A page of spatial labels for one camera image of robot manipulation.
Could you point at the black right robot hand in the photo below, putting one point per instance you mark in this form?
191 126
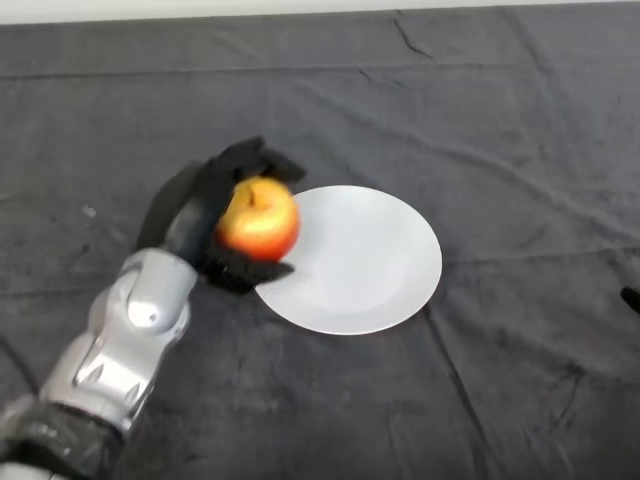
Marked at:
633 300

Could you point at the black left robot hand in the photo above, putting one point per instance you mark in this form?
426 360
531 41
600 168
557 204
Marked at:
195 215

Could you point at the red yellow apple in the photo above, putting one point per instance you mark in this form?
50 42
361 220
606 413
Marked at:
262 227

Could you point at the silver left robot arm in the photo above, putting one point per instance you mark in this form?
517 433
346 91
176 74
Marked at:
120 340

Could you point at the white round plate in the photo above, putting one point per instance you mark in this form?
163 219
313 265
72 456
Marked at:
365 265

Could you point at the dark grey table cloth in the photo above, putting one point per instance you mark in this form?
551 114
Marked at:
450 100

